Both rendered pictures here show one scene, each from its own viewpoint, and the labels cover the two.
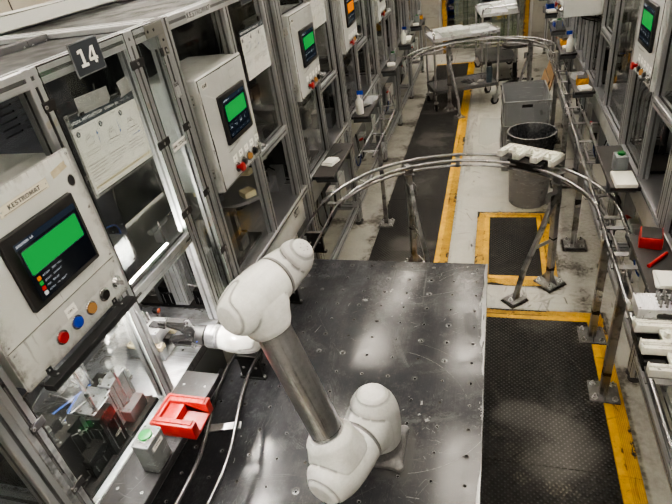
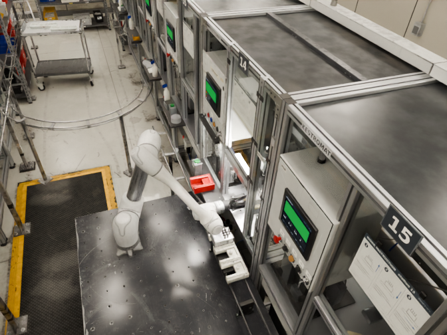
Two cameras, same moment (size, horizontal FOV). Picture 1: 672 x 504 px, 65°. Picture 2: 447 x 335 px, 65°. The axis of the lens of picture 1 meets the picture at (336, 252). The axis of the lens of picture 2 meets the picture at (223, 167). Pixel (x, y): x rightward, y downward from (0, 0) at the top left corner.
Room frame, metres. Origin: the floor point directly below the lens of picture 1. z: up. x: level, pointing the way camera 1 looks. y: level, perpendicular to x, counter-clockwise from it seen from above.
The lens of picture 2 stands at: (2.73, -0.58, 2.75)
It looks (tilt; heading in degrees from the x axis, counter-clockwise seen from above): 41 degrees down; 138
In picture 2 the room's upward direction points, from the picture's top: 3 degrees clockwise
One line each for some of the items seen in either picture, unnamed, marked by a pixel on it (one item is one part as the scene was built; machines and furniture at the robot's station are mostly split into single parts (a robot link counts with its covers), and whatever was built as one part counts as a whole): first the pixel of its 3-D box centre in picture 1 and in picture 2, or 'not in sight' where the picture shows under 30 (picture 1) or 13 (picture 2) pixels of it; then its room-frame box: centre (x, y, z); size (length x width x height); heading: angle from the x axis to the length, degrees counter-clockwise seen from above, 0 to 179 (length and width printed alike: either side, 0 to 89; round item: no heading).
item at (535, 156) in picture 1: (529, 158); not in sight; (2.90, -1.26, 0.84); 0.37 x 0.14 x 0.10; 38
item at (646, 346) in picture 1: (658, 341); not in sight; (1.28, -1.06, 0.84); 0.37 x 0.14 x 0.10; 160
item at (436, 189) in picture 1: (440, 128); not in sight; (5.80, -1.43, 0.01); 5.85 x 0.59 x 0.01; 160
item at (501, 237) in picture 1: (513, 244); not in sight; (3.22, -1.32, 0.01); 1.00 x 0.55 x 0.01; 160
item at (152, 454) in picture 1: (149, 447); (197, 167); (1.07, 0.65, 0.97); 0.08 x 0.08 x 0.12; 70
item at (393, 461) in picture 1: (380, 436); (128, 242); (1.19, -0.05, 0.71); 0.22 x 0.18 x 0.06; 160
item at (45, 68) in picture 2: not in sight; (60, 53); (-2.78, 0.93, 0.47); 0.84 x 0.53 x 0.94; 64
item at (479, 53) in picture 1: (497, 37); not in sight; (7.68, -2.75, 0.48); 0.84 x 0.58 x 0.97; 168
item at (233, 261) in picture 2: not in sight; (227, 256); (1.78, 0.36, 0.84); 0.36 x 0.14 x 0.10; 160
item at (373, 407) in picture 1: (374, 416); (125, 226); (1.16, -0.04, 0.85); 0.18 x 0.16 x 0.22; 141
